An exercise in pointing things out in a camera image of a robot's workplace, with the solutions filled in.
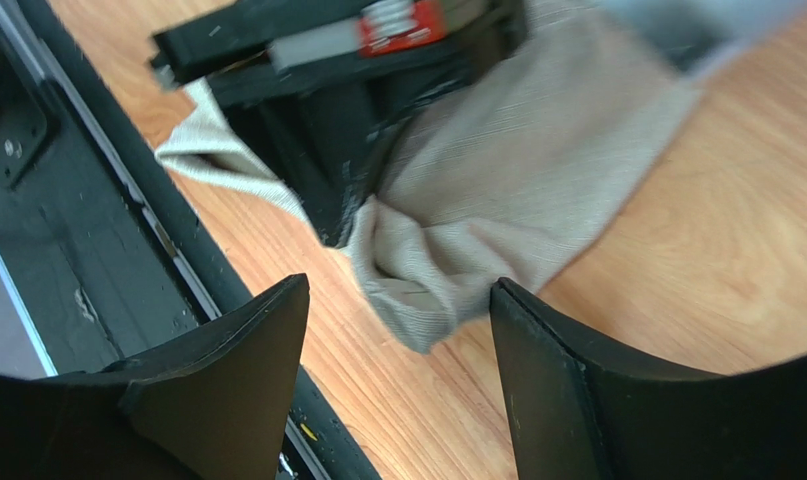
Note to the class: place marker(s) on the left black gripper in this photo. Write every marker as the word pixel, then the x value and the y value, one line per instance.
pixel 333 89

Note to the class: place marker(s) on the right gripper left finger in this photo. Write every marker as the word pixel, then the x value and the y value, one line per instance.
pixel 210 404

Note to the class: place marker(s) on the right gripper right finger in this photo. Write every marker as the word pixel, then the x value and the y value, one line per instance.
pixel 582 405

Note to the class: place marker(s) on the beige cloth napkin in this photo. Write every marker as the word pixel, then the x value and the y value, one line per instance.
pixel 512 176

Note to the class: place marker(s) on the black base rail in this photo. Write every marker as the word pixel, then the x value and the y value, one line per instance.
pixel 101 258

